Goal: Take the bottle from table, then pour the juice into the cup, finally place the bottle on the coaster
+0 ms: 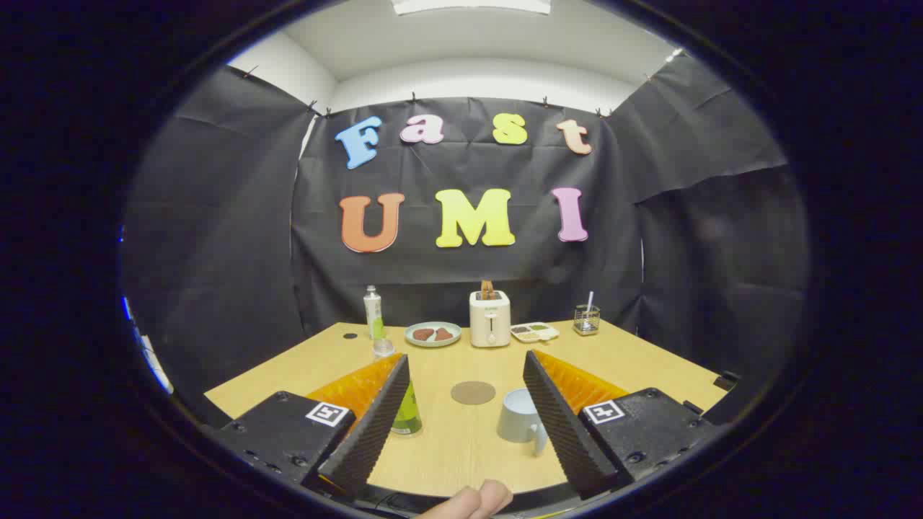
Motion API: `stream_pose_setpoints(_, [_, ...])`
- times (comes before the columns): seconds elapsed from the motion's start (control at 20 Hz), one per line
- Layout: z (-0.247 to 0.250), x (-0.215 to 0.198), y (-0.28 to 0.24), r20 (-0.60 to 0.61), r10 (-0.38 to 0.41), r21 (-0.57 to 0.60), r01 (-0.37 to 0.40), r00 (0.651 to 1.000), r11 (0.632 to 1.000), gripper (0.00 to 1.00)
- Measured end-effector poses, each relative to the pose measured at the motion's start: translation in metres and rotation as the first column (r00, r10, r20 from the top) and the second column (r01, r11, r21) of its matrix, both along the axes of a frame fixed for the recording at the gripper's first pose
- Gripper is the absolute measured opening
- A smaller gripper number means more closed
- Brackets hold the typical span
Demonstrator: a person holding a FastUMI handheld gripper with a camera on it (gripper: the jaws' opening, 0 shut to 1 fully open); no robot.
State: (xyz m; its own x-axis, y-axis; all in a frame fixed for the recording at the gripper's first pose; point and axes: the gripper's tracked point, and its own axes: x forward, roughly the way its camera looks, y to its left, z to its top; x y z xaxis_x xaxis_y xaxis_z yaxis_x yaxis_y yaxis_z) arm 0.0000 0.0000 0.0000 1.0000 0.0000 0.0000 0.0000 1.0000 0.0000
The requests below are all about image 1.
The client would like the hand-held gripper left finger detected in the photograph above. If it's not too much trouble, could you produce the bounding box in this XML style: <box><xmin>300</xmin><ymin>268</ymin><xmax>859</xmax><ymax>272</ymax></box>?
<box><xmin>213</xmin><ymin>352</ymin><xmax>412</xmax><ymax>502</ymax></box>

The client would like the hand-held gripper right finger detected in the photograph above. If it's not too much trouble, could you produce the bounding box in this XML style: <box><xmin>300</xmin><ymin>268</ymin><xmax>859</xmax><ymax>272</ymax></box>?
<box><xmin>523</xmin><ymin>349</ymin><xmax>722</xmax><ymax>500</ymax></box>

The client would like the clear juice bottle green label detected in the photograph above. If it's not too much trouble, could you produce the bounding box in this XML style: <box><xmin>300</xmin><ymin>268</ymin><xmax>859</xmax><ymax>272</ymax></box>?
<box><xmin>371</xmin><ymin>337</ymin><xmax>424</xmax><ymax>436</ymax></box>

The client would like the pale grey cup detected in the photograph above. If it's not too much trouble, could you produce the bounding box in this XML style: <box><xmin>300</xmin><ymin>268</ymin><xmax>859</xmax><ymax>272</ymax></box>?
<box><xmin>496</xmin><ymin>389</ymin><xmax>549</xmax><ymax>457</ymax></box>

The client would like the round brown coaster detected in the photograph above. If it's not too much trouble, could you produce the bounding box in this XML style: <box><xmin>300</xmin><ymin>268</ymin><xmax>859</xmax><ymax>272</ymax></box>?
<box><xmin>451</xmin><ymin>381</ymin><xmax>497</xmax><ymax>406</ymax></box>

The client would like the white tube bottle green label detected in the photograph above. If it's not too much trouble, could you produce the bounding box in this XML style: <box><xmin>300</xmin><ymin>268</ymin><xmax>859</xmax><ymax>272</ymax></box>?
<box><xmin>363</xmin><ymin>285</ymin><xmax>385</xmax><ymax>341</ymax></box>

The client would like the wooden table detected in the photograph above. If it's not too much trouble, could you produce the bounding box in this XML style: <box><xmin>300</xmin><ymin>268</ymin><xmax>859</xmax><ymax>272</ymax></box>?
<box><xmin>204</xmin><ymin>319</ymin><xmax>729</xmax><ymax>498</ymax></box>

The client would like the white divided tray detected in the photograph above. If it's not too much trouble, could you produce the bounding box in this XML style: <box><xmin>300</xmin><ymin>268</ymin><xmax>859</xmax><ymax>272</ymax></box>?
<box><xmin>510</xmin><ymin>321</ymin><xmax>560</xmax><ymax>343</ymax></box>

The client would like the grey-green plate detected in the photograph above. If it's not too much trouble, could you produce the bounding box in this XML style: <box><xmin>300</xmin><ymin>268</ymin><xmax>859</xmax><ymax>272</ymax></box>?
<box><xmin>404</xmin><ymin>321</ymin><xmax>462</xmax><ymax>348</ymax></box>

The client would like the cream toaster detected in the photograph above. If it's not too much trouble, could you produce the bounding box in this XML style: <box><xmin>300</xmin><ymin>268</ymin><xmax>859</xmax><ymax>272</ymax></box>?
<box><xmin>469</xmin><ymin>290</ymin><xmax>512</xmax><ymax>349</ymax></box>

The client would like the ceiling light panel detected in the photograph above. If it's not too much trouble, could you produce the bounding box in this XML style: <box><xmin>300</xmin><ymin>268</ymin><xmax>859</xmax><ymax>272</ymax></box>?
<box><xmin>392</xmin><ymin>0</ymin><xmax>552</xmax><ymax>17</ymax></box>

